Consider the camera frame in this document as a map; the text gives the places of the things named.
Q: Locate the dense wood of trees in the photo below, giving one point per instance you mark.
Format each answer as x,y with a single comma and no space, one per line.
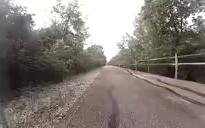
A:
30,50

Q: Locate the wooden rail fence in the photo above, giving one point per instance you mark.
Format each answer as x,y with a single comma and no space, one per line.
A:
176,66

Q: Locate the row of trees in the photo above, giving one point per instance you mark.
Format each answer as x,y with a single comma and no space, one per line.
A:
170,30

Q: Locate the dark kerb line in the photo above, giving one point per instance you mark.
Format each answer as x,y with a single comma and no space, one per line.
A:
176,92

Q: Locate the grey-brown asphalt road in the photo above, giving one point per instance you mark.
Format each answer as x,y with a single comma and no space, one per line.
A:
123,96

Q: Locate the paved side path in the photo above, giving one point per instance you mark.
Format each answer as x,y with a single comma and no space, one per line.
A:
190,87

